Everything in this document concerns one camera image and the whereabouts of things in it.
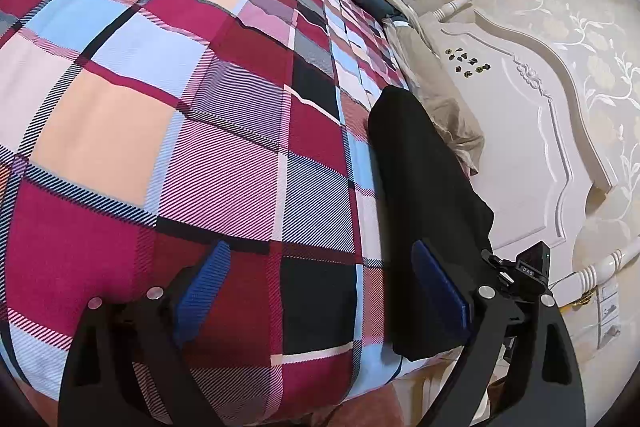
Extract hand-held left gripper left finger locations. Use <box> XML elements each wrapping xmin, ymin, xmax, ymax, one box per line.
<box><xmin>56</xmin><ymin>239</ymin><xmax>236</xmax><ymax>427</ymax></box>

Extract group of small dark stickers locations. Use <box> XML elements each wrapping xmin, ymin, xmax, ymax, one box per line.
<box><xmin>444</xmin><ymin>48</ymin><xmax>491</xmax><ymax>78</ymax></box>

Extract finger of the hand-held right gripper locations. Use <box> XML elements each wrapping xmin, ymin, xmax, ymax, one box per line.
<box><xmin>481</xmin><ymin>248</ymin><xmax>519</xmax><ymax>290</ymax></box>

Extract black pants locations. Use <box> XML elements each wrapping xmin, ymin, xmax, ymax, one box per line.
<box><xmin>367</xmin><ymin>87</ymin><xmax>496</xmax><ymax>361</ymax></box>

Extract plaid bed sheet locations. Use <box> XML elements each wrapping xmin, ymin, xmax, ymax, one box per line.
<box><xmin>0</xmin><ymin>0</ymin><xmax>453</xmax><ymax>427</ymax></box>

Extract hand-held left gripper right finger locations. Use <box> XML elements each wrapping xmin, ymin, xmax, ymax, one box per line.
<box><xmin>411</xmin><ymin>239</ymin><xmax>587</xmax><ymax>427</ymax></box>

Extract white carved headboard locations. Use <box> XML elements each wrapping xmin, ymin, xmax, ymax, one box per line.
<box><xmin>414</xmin><ymin>0</ymin><xmax>640</xmax><ymax>308</ymax></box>

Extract beige pillow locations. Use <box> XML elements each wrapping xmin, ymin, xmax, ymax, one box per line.
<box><xmin>386</xmin><ymin>21</ymin><xmax>486</xmax><ymax>178</ymax></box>

